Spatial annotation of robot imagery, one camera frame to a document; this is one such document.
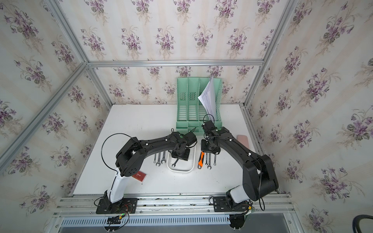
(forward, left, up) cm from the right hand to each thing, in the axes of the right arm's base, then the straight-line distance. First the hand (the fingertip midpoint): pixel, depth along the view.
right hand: (207, 150), depth 86 cm
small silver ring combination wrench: (-3, 0, -7) cm, 8 cm away
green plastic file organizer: (+36, +10, -7) cm, 38 cm away
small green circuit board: (-35, +48, -9) cm, 60 cm away
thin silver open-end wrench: (-5, -5, -8) cm, 11 cm away
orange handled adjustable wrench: (-4, +3, -6) cm, 8 cm away
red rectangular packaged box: (-15, +38, -4) cm, 41 cm away
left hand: (-3, +13, -8) cm, 16 cm away
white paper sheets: (+27, 0, +17) cm, 32 cm away
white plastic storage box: (-8, +15, -6) cm, 18 cm away
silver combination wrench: (-7, -2, -7) cm, 10 cm away
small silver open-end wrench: (-6, +20, -7) cm, 22 cm away
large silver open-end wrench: (-6, +30, -7) cm, 31 cm away
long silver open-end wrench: (-3, +27, -7) cm, 28 cm away
